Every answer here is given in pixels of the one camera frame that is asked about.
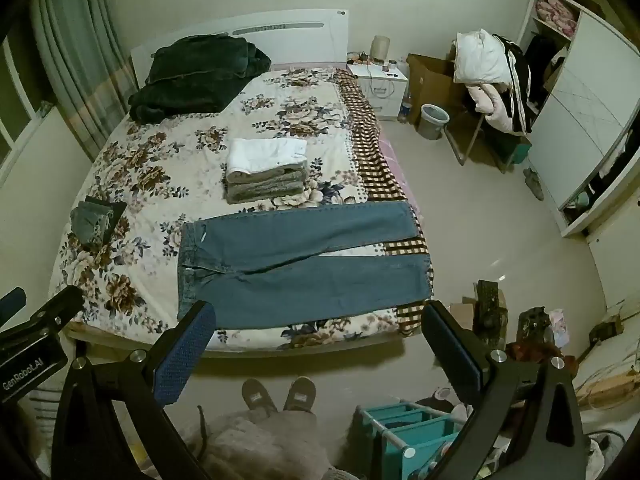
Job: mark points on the grey-green curtain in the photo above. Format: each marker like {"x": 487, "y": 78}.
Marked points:
{"x": 80, "y": 50}

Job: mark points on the brown cardboard box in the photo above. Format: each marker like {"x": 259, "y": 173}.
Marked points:
{"x": 432, "y": 85}

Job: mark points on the white puffy jacket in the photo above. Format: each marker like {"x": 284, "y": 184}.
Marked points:
{"x": 477, "y": 57}

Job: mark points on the dark clutter pile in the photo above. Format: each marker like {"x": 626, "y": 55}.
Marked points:
{"x": 537, "y": 340}

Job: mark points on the person's right grey shoe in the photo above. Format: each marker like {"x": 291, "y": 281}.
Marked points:
{"x": 300, "y": 395}

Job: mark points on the person's fluffy beige clothing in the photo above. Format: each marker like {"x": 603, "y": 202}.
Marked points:
{"x": 260, "y": 447}

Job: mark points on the white frame window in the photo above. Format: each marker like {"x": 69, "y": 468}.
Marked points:
{"x": 20, "y": 115}

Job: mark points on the plastic water bottle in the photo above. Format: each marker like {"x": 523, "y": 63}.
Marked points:
{"x": 405, "y": 109}

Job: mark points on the black white-striped jacket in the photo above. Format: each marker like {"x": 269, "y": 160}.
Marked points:
{"x": 517, "y": 77}

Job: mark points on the person's left grey shoe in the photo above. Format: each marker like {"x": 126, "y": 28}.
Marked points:
{"x": 259, "y": 397}

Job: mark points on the green bag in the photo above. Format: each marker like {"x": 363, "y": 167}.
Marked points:
{"x": 520, "y": 150}

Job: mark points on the beige table lamp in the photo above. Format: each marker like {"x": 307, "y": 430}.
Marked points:
{"x": 380, "y": 49}

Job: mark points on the floral bed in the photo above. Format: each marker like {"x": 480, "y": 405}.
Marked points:
{"x": 165, "y": 160}

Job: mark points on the black keyboard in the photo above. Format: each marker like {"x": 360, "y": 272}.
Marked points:
{"x": 487, "y": 305}

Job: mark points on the teal fabric storage rack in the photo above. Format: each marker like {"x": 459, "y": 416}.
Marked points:
{"x": 405, "y": 430}

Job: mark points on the white nightstand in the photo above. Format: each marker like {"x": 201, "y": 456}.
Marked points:
{"x": 382, "y": 90}

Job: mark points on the folded dark denim garment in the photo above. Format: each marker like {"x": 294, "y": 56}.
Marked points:
{"x": 90, "y": 222}

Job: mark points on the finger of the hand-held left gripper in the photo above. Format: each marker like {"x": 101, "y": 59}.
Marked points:
{"x": 11, "y": 305}
{"x": 57, "y": 307}

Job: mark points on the pair of grey shoes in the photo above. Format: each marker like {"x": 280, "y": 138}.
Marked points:
{"x": 534, "y": 185}

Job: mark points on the small jars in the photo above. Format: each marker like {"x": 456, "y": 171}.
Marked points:
{"x": 390, "y": 66}

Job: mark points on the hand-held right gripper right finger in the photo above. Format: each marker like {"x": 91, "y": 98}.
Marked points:
{"x": 452, "y": 352}

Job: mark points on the pink quilt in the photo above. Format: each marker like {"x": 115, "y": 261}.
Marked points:
{"x": 552, "y": 12}

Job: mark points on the blue denim pants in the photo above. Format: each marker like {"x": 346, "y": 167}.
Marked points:
{"x": 300, "y": 285}

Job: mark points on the white bed headboard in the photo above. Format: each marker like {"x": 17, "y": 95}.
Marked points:
{"x": 300, "y": 32}

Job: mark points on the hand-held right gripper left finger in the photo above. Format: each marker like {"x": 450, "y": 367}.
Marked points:
{"x": 184, "y": 352}

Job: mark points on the grey trash bin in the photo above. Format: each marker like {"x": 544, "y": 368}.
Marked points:
{"x": 432, "y": 122}

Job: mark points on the pink puffy jacket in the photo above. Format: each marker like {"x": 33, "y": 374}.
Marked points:
{"x": 497, "y": 107}

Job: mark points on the brown checked blanket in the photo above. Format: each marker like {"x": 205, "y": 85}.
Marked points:
{"x": 367, "y": 145}

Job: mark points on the metal frame chair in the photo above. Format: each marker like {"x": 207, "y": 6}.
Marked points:
{"x": 467, "y": 140}

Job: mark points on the dark green plush blanket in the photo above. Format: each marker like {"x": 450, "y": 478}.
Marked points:
{"x": 195, "y": 75}

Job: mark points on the white folded pants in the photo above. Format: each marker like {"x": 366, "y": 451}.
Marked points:
{"x": 265, "y": 152}

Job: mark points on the person's grey shoe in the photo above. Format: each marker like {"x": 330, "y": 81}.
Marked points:
{"x": 259, "y": 397}
{"x": 300, "y": 395}

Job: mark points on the white wardrobe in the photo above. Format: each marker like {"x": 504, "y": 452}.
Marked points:
{"x": 585, "y": 105}

